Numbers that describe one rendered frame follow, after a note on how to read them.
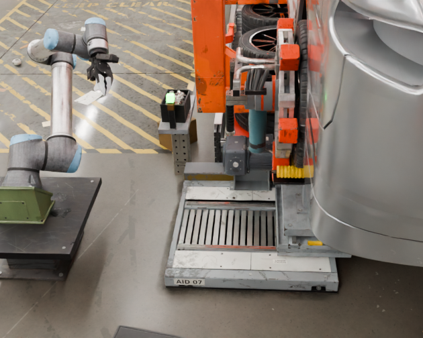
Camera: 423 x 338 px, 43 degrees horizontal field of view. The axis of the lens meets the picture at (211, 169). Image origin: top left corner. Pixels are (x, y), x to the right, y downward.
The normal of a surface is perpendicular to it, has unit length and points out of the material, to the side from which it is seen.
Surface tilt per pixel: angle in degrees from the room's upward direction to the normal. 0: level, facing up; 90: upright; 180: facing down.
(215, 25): 90
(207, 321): 0
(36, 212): 90
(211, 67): 90
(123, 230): 0
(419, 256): 100
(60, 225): 0
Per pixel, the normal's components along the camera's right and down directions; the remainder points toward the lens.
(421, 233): -0.26, 0.77
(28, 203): -0.07, 0.57
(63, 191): -0.04, -0.82
